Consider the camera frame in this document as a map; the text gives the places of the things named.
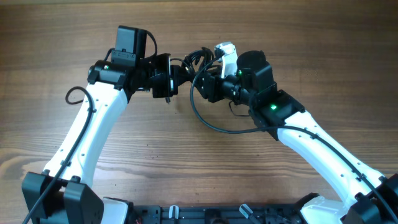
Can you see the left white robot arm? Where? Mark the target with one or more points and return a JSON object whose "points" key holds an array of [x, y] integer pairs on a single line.
{"points": [[62, 192]]}

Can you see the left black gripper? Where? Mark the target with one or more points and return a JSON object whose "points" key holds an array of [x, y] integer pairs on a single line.
{"points": [[165, 91]]}

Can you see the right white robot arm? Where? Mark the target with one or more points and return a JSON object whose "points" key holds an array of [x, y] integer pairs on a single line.
{"points": [[365, 195]]}

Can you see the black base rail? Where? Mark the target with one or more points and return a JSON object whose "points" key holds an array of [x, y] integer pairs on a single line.
{"points": [[276, 213]]}

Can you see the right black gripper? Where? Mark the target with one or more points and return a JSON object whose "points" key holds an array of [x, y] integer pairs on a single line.
{"points": [[211, 91]]}

